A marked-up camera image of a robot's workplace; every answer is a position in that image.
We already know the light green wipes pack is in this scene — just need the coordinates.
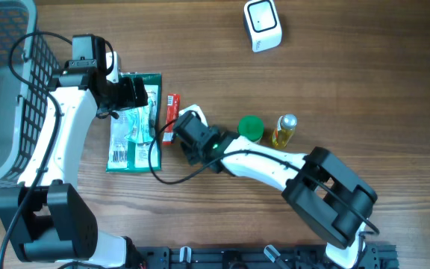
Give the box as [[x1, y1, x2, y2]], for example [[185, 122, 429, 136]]
[[125, 104, 153, 144]]

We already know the red stick sachet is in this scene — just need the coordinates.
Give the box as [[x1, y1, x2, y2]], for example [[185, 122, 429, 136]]
[[162, 93, 181, 145]]

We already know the green lid jar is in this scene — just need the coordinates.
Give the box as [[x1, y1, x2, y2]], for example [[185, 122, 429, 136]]
[[237, 115, 264, 143]]

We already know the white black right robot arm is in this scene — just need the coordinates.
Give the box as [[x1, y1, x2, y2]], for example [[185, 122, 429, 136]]
[[173, 111, 379, 268]]

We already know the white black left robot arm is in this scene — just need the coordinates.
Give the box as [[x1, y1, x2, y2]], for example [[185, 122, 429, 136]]
[[0, 34, 148, 268]]

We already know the white barcode scanner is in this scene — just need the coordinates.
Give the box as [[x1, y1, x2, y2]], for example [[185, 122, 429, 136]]
[[243, 0, 282, 53]]

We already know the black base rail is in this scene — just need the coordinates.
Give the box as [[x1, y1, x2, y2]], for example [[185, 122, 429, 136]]
[[131, 243, 399, 269]]

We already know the yellow liquid bottle silver cap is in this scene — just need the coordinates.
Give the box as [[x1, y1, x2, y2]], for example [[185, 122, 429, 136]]
[[271, 114, 298, 149]]

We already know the grey plastic mesh basket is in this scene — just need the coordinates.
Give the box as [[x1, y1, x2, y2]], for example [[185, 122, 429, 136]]
[[0, 0, 60, 188]]

